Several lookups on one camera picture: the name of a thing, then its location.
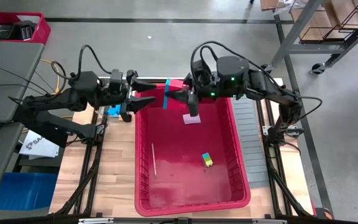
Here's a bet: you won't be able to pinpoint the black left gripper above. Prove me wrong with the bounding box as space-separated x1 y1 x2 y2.
98 70 158 123

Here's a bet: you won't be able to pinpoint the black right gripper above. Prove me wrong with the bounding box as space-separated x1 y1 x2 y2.
165 55 251 118

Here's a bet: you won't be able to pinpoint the red studded toy block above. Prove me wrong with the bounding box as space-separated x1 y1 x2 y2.
168 78 190 93

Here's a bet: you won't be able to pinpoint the long blue toy block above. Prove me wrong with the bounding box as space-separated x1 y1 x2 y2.
162 77 171 110

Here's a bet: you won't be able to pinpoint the wide blue toy block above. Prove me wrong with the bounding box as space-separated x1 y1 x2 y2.
107 104 122 118

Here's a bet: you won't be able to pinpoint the white printed card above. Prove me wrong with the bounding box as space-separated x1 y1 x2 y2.
182 113 201 125

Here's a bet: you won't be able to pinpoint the thin grey stick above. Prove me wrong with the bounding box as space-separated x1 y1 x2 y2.
150 142 158 180

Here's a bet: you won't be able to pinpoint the green toy block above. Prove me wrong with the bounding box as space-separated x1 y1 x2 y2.
201 152 214 168

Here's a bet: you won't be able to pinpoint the large red plastic bin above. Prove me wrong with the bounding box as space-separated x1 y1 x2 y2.
134 81 252 218

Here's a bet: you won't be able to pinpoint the black floor tape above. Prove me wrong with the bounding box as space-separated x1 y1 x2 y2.
273 14 336 219
44 17 295 25

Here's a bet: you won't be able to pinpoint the black cart caster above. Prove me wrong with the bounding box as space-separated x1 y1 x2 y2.
310 62 326 76
259 63 273 75

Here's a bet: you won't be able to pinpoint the black support bar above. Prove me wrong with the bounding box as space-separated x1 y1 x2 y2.
12 105 70 149

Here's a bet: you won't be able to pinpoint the white printed paper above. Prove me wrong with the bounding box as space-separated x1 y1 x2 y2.
18 129 60 159

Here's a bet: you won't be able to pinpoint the red plastic basket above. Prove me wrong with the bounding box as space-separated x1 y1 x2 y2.
0 11 52 45

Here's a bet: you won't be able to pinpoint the cardboard box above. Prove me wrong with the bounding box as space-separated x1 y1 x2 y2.
259 0 289 12

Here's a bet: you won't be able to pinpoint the grey desk panel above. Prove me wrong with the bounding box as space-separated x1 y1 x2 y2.
0 121 25 205
0 40 45 124

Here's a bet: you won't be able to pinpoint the white paper sheet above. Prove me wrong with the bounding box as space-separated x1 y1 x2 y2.
16 14 40 24

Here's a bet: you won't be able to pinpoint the black devices in basket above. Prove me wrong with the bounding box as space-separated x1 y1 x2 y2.
0 20 37 42

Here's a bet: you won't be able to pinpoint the wooden cart boards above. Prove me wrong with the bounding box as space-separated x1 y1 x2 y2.
290 0 358 42

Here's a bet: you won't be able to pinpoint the blue plastic crate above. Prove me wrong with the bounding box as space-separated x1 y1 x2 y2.
0 172 58 211

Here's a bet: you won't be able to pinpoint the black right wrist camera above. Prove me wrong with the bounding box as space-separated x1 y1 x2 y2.
193 58 214 87

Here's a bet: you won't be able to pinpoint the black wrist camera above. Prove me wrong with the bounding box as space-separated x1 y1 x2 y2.
193 58 214 87
109 68 124 85

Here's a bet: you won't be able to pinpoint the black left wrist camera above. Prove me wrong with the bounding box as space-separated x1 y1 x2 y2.
109 68 124 85

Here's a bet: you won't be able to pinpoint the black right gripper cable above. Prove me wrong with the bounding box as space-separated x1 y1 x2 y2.
190 40 275 82

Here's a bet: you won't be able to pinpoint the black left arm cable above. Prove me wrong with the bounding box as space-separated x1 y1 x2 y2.
50 44 113 82

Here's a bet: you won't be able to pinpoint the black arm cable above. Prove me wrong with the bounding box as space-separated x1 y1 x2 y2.
50 44 113 82
300 96 323 121

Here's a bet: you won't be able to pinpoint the yellow cable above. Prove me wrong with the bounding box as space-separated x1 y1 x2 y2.
40 58 74 121

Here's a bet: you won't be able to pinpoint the black aluminium rig frame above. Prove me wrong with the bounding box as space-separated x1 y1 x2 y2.
54 70 318 218

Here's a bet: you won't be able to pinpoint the grey metal cart frame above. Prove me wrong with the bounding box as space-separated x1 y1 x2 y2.
270 0 358 68

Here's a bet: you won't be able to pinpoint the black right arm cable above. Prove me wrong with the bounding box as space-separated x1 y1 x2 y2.
300 96 323 121

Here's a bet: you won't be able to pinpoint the black wire rack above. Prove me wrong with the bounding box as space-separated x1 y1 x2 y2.
298 2 358 44

